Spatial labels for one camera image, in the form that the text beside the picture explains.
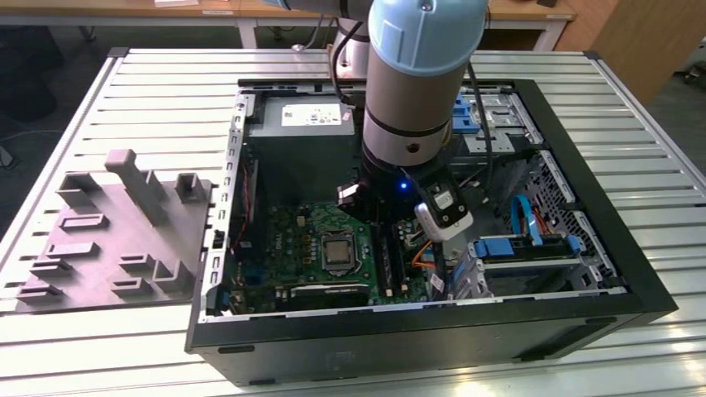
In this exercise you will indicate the green motherboard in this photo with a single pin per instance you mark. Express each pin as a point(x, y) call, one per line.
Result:
point(287, 231)

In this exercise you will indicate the wooden cabinet panel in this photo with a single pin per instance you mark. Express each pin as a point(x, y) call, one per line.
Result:
point(640, 41)

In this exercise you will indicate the blue VGA port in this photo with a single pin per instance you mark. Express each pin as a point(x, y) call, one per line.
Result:
point(225, 301)

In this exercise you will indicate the small white box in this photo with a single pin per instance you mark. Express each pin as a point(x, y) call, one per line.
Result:
point(175, 3)

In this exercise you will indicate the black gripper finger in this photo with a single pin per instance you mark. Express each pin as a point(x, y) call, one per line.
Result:
point(349, 195)

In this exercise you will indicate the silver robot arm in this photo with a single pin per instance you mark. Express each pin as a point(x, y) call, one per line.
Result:
point(414, 103)

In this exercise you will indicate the wooden desk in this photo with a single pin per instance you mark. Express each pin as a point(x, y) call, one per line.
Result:
point(110, 10)

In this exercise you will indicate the silver CPU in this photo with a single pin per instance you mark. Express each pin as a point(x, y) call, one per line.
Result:
point(340, 253)

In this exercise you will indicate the black graphics card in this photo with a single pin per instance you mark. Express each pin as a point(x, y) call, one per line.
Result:
point(332, 291)

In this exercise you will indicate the metal disk bay cage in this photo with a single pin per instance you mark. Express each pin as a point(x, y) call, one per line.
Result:
point(529, 264)

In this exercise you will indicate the blue empty disk carrier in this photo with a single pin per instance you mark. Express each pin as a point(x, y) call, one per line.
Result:
point(458, 281)

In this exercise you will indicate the grey parts rack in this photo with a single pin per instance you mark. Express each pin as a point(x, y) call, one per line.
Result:
point(127, 231)

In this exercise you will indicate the black chair base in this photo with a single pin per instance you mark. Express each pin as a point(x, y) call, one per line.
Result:
point(696, 74)

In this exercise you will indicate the grey power supply unit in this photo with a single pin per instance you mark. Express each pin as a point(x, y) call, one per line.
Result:
point(298, 165)

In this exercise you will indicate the CPU socket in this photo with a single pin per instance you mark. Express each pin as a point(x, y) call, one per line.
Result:
point(338, 237)

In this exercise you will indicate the hard disk in blue carrier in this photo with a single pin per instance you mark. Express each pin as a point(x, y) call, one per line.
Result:
point(497, 248)

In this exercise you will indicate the blue plastic drive bracket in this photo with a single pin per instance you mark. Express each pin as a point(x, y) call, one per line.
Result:
point(466, 120)

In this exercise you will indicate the metal drive cage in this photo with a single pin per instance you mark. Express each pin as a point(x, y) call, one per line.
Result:
point(497, 144)

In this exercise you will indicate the white four-pin power socket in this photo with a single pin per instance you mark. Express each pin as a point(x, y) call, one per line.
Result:
point(301, 220)

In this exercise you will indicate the black PC case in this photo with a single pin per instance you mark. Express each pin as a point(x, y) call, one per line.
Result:
point(386, 351)

